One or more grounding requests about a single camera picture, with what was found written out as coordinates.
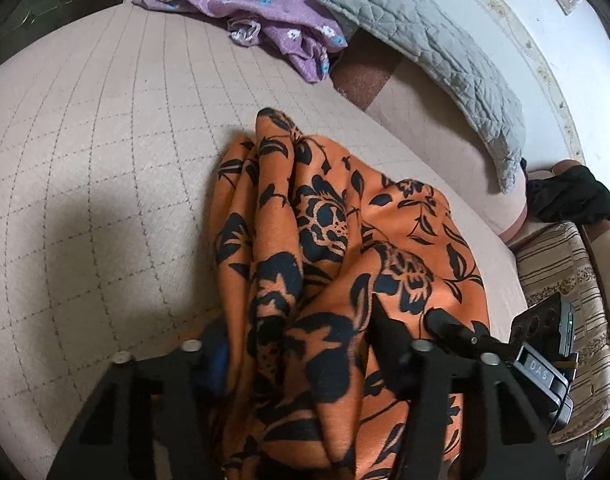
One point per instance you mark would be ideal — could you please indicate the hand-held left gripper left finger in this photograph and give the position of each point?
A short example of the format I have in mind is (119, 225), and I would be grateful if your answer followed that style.
(214, 362)

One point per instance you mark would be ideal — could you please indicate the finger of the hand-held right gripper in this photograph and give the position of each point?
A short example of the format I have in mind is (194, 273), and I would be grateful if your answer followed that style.
(460, 337)

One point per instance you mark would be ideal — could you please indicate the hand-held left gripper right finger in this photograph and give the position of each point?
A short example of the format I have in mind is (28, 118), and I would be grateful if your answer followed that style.
(385, 332)

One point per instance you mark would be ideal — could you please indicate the orange black floral garment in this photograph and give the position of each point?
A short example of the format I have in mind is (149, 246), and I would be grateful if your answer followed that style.
(305, 270)

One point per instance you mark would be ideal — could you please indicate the striped cushioned chair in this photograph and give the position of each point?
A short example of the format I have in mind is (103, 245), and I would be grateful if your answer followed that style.
(580, 275)

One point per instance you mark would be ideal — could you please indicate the black cloth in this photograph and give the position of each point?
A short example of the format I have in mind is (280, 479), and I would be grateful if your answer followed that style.
(572, 197)

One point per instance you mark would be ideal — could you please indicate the pink bolster cushion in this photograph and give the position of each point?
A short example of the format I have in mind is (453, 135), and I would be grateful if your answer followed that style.
(435, 130)

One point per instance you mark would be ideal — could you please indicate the brown fuzzy cloth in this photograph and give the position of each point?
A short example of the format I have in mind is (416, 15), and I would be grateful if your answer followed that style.
(360, 77)

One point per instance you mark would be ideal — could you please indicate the grey quilted pillow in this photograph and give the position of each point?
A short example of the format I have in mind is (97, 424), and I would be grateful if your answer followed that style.
(435, 45)

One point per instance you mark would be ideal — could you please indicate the purple floral garment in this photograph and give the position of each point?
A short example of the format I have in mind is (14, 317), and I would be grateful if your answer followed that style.
(265, 5)

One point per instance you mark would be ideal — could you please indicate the dark glass door cabinet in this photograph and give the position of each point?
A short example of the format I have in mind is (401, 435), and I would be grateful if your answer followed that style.
(45, 0)

